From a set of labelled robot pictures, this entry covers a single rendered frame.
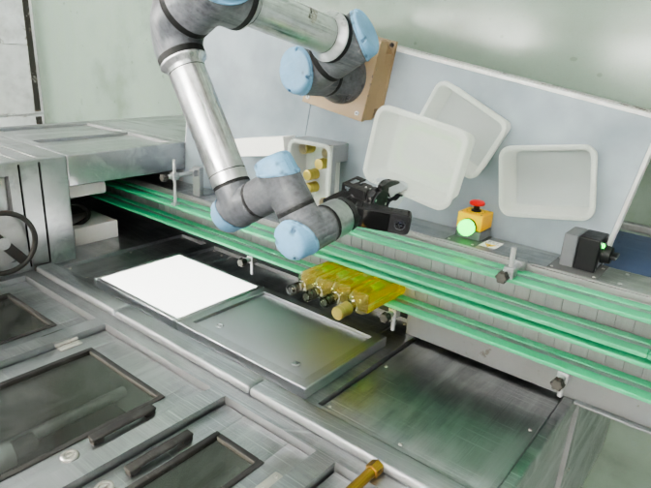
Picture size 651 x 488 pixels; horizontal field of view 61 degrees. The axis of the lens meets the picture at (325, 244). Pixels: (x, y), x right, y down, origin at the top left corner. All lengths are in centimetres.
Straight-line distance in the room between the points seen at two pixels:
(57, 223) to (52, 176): 16
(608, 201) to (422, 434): 69
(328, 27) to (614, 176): 74
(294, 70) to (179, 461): 93
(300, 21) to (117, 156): 112
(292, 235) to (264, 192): 10
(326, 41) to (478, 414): 91
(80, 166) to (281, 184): 122
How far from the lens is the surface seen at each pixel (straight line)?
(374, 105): 164
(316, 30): 130
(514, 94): 151
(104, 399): 142
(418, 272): 151
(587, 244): 141
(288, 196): 100
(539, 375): 151
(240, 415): 131
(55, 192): 209
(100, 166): 215
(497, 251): 146
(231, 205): 108
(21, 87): 502
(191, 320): 160
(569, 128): 147
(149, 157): 226
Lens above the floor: 216
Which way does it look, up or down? 48 degrees down
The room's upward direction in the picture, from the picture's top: 110 degrees counter-clockwise
